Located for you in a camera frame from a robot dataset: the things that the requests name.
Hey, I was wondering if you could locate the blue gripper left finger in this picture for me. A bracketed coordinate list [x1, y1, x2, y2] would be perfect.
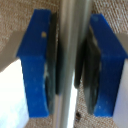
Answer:
[0, 9, 63, 128]

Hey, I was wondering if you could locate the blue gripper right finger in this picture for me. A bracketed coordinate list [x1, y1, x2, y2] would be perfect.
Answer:
[74, 13, 128, 128]

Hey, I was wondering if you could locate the silver drawer handle bar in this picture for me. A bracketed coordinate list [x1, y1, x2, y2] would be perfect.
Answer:
[54, 0, 94, 128]

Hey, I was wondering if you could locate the brown woven drawer front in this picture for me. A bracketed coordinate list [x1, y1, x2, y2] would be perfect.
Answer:
[0, 0, 128, 128]

